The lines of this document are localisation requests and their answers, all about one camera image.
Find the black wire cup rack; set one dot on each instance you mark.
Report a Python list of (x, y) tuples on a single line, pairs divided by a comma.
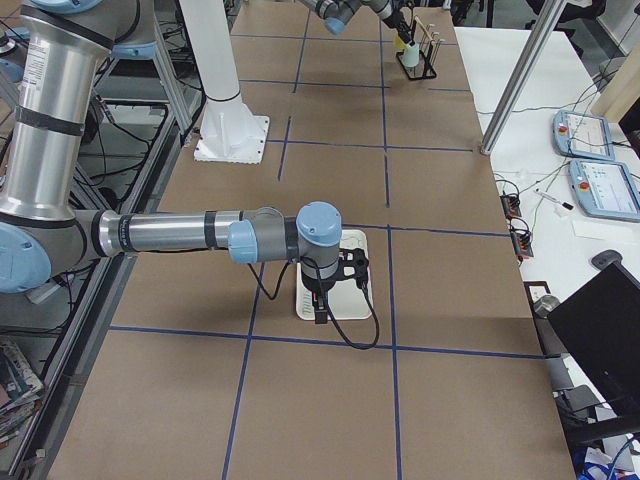
[(429, 41)]

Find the teach pendant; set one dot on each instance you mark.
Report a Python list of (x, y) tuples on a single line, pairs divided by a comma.
[(604, 189), (582, 135)]

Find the stack of magazines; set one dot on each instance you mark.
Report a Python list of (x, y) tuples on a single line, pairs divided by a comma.
[(21, 390)]

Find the cream bear tray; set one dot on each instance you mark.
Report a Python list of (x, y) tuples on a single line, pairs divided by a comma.
[(345, 299)]

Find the aluminium frame post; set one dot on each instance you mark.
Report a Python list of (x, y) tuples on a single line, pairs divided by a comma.
[(537, 40)]

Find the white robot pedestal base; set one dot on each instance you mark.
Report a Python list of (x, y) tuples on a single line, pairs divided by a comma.
[(229, 131)]

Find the far teach pendant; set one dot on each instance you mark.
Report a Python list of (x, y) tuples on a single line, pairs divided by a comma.
[(582, 135)]

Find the yellow cup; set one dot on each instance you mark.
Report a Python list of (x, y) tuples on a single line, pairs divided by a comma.
[(399, 44)]

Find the pale green cup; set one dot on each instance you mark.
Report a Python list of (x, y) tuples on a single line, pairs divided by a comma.
[(411, 55)]

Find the near teach pendant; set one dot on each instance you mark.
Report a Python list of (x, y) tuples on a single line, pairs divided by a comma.
[(604, 189)]

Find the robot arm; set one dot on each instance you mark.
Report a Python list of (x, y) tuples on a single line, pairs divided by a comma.
[(337, 14), (42, 236)]

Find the black monitor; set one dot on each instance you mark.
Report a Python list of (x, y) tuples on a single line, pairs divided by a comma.
[(599, 327)]

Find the black computer mouse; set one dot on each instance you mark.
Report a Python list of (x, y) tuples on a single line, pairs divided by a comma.
[(605, 258)]

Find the black marker pen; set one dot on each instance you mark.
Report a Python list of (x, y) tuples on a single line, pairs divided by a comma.
[(554, 200)]

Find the metal cup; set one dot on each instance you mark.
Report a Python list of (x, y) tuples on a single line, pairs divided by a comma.
[(544, 305)]

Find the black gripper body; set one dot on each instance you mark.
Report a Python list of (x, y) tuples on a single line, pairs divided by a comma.
[(395, 18), (319, 291)]

